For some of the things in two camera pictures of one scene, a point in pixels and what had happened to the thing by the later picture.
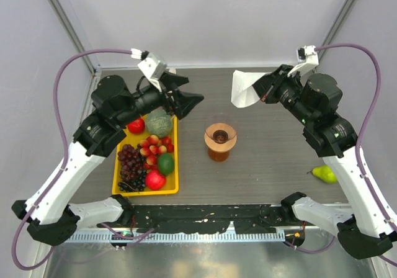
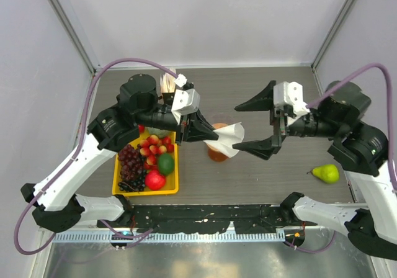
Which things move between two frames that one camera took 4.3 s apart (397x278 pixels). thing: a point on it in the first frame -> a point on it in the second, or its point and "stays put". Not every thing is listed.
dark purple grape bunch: x=133 y=169 stays put
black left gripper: x=183 y=102 -> x=197 y=129
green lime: x=165 y=163 stays put
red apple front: x=154 y=180 stays put
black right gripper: x=265 y=86 -> x=263 y=99
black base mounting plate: x=186 y=219 stays put
